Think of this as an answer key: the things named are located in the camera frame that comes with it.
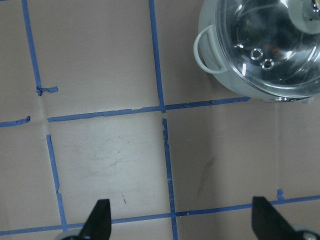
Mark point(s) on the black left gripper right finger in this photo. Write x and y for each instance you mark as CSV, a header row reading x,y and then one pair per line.
x,y
267,223

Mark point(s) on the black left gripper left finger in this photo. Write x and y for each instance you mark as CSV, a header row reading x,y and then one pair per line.
x,y
98,224

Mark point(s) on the glass pot lid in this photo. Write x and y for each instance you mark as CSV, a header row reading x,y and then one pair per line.
x,y
273,45

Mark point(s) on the grey cooking pot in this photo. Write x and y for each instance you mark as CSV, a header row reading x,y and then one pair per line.
x,y
210,57

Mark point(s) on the brown paper table cover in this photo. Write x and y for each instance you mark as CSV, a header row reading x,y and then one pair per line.
x,y
102,99

